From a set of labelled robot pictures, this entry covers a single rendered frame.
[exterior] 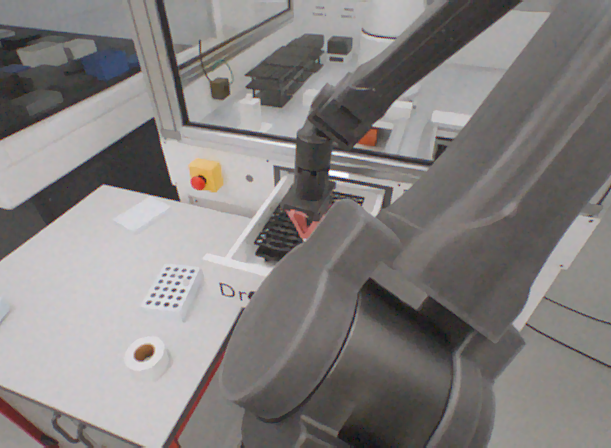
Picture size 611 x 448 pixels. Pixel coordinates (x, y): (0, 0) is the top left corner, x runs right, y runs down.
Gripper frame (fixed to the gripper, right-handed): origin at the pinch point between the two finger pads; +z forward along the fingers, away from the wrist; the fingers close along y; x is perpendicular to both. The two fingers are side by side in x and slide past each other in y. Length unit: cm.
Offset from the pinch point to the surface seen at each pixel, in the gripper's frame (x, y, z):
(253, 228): -13.2, -4.4, 6.9
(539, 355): 84, -69, 87
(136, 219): -50, -8, 20
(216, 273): -13.0, 10.6, 6.6
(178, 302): -21.8, 12.4, 17.3
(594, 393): 103, -59, 86
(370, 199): 7.1, -25.6, 6.0
